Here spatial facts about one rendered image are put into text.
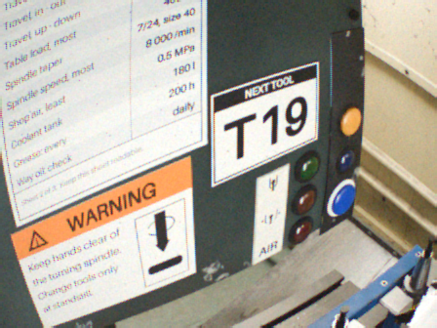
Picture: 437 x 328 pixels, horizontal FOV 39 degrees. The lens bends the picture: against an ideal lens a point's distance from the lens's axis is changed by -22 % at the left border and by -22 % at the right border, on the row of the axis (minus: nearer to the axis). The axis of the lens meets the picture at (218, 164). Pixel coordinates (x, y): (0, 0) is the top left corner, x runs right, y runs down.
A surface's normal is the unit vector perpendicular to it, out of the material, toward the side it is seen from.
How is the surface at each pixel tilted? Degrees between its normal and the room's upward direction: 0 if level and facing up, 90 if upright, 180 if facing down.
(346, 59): 90
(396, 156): 90
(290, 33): 90
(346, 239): 24
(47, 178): 90
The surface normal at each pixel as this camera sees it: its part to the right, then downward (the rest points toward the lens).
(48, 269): 0.59, 0.47
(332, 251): -0.33, -0.60
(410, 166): -0.80, 0.35
